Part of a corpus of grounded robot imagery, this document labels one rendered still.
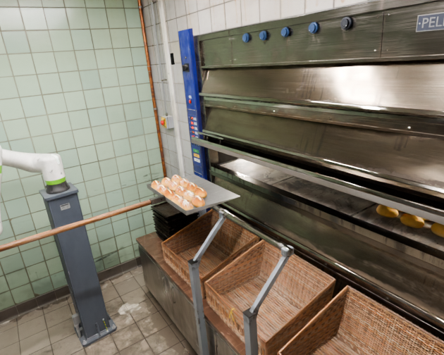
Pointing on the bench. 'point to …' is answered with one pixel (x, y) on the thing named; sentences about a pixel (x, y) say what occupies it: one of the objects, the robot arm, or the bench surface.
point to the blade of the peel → (213, 198)
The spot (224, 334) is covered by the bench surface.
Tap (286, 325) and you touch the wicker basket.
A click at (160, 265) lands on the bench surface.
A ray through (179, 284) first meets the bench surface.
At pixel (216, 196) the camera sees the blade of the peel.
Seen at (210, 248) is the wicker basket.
